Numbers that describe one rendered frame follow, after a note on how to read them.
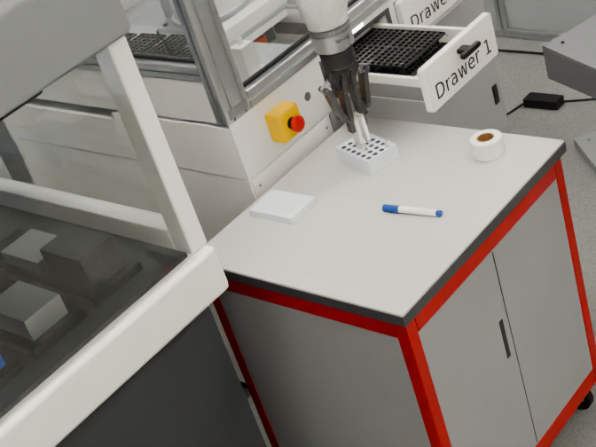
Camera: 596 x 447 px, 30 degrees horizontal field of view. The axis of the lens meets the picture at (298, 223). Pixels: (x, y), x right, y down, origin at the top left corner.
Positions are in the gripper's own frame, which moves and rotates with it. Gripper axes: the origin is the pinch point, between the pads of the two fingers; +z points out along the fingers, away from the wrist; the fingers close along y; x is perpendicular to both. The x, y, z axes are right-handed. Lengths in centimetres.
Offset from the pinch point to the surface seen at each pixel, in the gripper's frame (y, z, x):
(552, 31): 171, 81, 123
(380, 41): 25.7, -5.0, 22.3
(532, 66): 151, 85, 116
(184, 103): -26.5, -14.0, 26.6
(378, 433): -35, 47, -32
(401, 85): 15.6, -2.4, 2.7
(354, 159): -3.3, 6.3, 0.2
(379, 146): 2.5, 5.5, -2.1
